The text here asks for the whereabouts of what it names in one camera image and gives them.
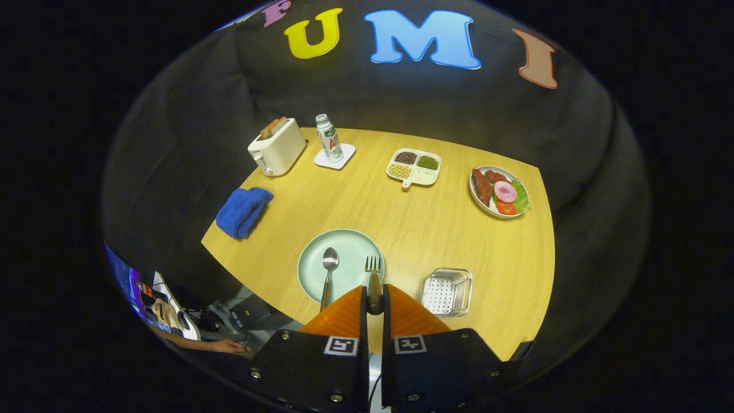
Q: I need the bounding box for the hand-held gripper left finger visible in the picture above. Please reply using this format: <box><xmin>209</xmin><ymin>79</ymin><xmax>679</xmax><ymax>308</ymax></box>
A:
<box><xmin>247</xmin><ymin>285</ymin><xmax>370</xmax><ymax>413</ymax></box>

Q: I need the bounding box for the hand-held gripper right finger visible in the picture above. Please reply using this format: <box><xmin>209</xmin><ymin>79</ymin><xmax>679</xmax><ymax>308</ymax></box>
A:
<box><xmin>381</xmin><ymin>283</ymin><xmax>520</xmax><ymax>413</ymax></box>

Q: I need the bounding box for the metal fork with wooden handle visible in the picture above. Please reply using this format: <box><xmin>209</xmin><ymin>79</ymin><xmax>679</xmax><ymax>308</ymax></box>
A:
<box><xmin>365</xmin><ymin>255</ymin><xmax>384</xmax><ymax>315</ymax></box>

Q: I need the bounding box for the metal spoon with wooden handle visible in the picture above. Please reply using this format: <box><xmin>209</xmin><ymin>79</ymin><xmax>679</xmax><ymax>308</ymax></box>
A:
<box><xmin>319</xmin><ymin>247</ymin><xmax>340</xmax><ymax>312</ymax></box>

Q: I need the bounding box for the pale green plate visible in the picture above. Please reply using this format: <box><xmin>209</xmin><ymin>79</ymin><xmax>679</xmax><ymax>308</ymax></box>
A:
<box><xmin>297</xmin><ymin>229</ymin><xmax>386</xmax><ymax>305</ymax></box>

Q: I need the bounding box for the black case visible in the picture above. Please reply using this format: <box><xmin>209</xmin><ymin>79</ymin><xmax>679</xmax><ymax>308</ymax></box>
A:
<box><xmin>229</xmin><ymin>295</ymin><xmax>273</xmax><ymax>333</ymax></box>

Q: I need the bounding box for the white divided dish with beans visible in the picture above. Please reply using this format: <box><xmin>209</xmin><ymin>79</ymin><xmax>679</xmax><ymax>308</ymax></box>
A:
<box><xmin>386</xmin><ymin>148</ymin><xmax>442</xmax><ymax>190</ymax></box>

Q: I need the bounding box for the white plate with food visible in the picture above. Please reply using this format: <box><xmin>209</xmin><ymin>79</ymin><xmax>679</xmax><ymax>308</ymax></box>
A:
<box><xmin>469</xmin><ymin>166</ymin><xmax>531</xmax><ymax>220</ymax></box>

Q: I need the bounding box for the blue folded towel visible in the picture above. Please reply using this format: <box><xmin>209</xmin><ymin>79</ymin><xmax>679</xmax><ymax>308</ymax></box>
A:
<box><xmin>216</xmin><ymin>187</ymin><xmax>274</xmax><ymax>240</ymax></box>

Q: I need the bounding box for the long brown sausage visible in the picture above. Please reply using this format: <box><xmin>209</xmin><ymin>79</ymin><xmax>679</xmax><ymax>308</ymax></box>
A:
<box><xmin>472</xmin><ymin>169</ymin><xmax>493</xmax><ymax>207</ymax></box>

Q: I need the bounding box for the white square coaster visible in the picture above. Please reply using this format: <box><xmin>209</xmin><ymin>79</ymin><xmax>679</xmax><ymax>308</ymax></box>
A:
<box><xmin>313</xmin><ymin>143</ymin><xmax>356</xmax><ymax>170</ymax></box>

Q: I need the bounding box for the green lettuce leaf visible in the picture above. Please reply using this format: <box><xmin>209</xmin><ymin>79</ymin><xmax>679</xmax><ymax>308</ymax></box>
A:
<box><xmin>510</xmin><ymin>179</ymin><xmax>531</xmax><ymax>214</ymax></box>

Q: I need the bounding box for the clear plastic water bottle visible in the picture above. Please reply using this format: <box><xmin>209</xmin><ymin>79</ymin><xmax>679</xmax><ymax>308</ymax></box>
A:
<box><xmin>315</xmin><ymin>114</ymin><xmax>344</xmax><ymax>163</ymax></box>

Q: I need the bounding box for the white toaster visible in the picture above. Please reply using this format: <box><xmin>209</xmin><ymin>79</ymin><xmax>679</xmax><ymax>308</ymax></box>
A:
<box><xmin>248</xmin><ymin>118</ymin><xmax>307</xmax><ymax>177</ymax></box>

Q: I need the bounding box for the black backdrop cloth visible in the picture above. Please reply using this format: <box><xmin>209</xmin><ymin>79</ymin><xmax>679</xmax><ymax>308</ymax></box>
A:
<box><xmin>100</xmin><ymin>0</ymin><xmax>651</xmax><ymax>368</ymax></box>

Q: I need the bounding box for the computer monitor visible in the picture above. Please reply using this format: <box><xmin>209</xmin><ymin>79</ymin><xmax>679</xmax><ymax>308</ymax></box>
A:
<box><xmin>103</xmin><ymin>244</ymin><xmax>147</xmax><ymax>319</ymax></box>

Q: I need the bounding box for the metal wire basket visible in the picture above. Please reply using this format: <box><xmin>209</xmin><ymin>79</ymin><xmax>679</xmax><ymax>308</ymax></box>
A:
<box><xmin>420</xmin><ymin>267</ymin><xmax>474</xmax><ymax>318</ymax></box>

